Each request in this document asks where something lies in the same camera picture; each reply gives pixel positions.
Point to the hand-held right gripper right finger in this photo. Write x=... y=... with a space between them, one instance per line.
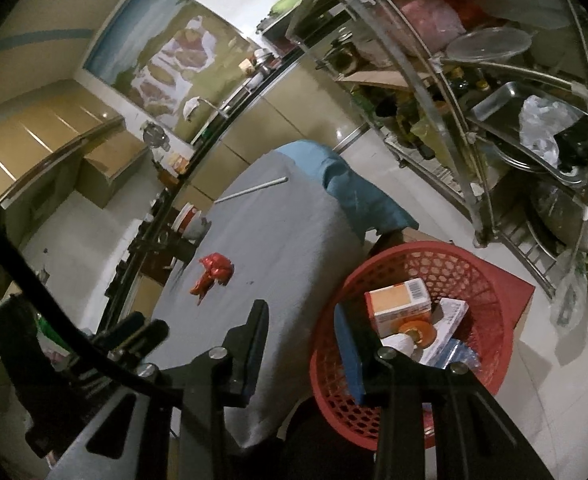
x=349 y=355

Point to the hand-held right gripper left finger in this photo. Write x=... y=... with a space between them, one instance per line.
x=254 y=355

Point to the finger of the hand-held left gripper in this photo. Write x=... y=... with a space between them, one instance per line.
x=146 y=337
x=123 y=327

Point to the orange and white carton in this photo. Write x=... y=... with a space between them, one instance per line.
x=394 y=305

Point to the blue foil-wrapped box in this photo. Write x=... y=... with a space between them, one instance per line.
x=454 y=357

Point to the long white carton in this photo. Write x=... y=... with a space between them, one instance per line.
x=449 y=316

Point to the red plastic mesh basket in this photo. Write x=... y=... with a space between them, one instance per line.
x=474 y=280

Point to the red crumpled wrapper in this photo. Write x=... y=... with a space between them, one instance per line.
x=213 y=270

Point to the grey tablecloth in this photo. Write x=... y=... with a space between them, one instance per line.
x=274 y=240

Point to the red and white cup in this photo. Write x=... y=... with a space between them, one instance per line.
x=191 y=220

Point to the blue cloth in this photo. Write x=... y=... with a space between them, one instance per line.
x=364 y=195

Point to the white stick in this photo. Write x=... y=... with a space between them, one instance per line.
x=251 y=190

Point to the red flat board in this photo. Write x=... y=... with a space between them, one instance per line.
x=516 y=292

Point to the metal strainer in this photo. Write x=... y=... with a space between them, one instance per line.
x=154 y=136

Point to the clear hanging plastic bag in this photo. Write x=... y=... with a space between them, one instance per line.
x=569 y=295

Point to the kitchen counter cabinet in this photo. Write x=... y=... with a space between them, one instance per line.
x=274 y=125

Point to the yellow plastic bag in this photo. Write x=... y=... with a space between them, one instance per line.
x=431 y=137

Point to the metal faucet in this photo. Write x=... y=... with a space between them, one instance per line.
x=208 y=105

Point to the metal kitchen rack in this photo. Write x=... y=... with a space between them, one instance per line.
x=466 y=137

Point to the metal pot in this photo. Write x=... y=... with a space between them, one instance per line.
x=564 y=215

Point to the cardboard sheet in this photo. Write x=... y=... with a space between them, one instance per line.
x=379 y=76

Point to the metal tray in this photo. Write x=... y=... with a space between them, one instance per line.
x=499 y=100

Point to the white plastic bag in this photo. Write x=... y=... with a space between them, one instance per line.
x=544 y=130

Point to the clear round lid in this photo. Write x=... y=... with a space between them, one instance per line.
x=489 y=42

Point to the pink plastic bag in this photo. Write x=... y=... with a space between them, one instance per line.
x=431 y=22

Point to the green cloth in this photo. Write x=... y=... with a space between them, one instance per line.
x=284 y=4

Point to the beige wall cabinet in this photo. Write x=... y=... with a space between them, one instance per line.
x=48 y=135

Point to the wall poster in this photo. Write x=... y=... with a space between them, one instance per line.
x=148 y=35

